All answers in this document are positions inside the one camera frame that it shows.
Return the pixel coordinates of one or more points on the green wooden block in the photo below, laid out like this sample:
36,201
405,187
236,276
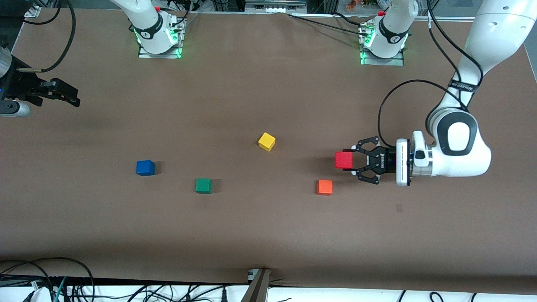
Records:
203,186

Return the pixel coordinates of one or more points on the red wooden block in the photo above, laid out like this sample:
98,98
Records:
345,160

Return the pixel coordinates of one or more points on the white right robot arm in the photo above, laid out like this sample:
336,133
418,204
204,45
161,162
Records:
147,21

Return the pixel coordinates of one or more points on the white corner bracket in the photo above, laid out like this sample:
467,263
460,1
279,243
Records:
32,10

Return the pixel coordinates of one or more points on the grey power strip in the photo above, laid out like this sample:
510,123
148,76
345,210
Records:
275,6

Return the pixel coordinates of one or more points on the orange wooden block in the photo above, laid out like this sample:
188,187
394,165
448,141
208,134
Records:
324,187

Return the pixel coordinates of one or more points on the white side table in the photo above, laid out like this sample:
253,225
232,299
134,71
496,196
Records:
356,297

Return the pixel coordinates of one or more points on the yellow wooden block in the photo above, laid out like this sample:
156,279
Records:
266,141

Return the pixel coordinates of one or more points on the small orange toy figure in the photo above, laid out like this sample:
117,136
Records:
351,5

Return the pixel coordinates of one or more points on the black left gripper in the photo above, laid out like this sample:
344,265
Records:
384,162

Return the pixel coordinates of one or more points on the grey metal clamp post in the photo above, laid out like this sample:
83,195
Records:
258,289

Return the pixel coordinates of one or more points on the black right camera bracket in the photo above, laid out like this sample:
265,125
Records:
6,105

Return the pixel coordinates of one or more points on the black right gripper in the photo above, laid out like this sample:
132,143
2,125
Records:
22,85

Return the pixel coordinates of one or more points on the blue wooden block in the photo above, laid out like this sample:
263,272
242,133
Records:
145,168

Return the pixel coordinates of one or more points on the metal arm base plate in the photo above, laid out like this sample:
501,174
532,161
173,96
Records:
144,55
396,61

